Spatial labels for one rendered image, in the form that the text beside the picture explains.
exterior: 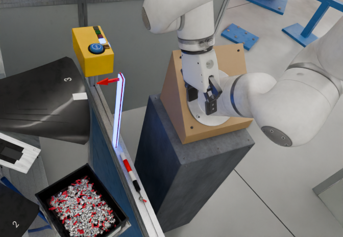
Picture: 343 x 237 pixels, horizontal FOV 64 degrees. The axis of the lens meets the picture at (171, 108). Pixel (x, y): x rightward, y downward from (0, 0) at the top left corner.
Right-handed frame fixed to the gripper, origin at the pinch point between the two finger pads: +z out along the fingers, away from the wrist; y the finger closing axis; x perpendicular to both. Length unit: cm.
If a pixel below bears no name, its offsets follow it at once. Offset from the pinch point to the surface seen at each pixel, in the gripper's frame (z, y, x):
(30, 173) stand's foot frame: 68, 94, 60
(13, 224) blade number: 14, 4, 52
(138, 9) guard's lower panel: -7, 86, -21
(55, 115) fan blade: -7.8, 6.6, 34.1
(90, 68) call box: -4.3, 36.5, 19.0
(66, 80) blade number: -12.0, 13.4, 28.9
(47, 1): -21, 83, 20
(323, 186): 125, 20, -108
